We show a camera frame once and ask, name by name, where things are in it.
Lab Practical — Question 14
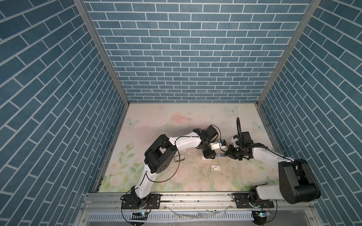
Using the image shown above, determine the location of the blue stapler top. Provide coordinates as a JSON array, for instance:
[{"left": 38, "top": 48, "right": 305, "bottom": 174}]
[{"left": 216, "top": 153, "right": 227, "bottom": 158}]

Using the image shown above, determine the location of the beige stapler base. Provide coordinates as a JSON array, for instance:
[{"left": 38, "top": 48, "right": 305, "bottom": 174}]
[{"left": 174, "top": 154, "right": 185, "bottom": 163}]

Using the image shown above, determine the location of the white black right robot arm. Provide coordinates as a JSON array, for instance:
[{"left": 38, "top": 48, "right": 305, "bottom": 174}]
[{"left": 225, "top": 132, "right": 321, "bottom": 207}]

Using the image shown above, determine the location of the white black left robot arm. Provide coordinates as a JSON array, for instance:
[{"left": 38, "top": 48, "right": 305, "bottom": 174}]
[{"left": 131, "top": 125, "right": 221, "bottom": 202}]

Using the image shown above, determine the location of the open staple box tray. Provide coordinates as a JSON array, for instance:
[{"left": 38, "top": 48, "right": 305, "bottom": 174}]
[{"left": 201, "top": 156, "right": 210, "bottom": 161}]

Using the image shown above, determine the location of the white staple box sleeve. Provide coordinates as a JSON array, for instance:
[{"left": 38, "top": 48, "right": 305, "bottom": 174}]
[{"left": 211, "top": 165, "right": 221, "bottom": 171}]

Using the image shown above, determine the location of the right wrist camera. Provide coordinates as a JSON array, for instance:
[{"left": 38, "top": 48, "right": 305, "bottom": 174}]
[{"left": 231, "top": 135, "right": 239, "bottom": 147}]

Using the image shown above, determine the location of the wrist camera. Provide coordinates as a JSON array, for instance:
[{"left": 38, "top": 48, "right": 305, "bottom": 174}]
[
  {"left": 231, "top": 135, "right": 239, "bottom": 147},
  {"left": 210, "top": 139, "right": 228, "bottom": 152}
]

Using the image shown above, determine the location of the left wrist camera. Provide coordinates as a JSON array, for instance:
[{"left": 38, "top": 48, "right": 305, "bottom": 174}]
[{"left": 210, "top": 139, "right": 228, "bottom": 152}]

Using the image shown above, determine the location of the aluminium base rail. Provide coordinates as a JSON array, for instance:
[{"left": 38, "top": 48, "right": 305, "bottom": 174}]
[{"left": 75, "top": 192, "right": 322, "bottom": 226}]

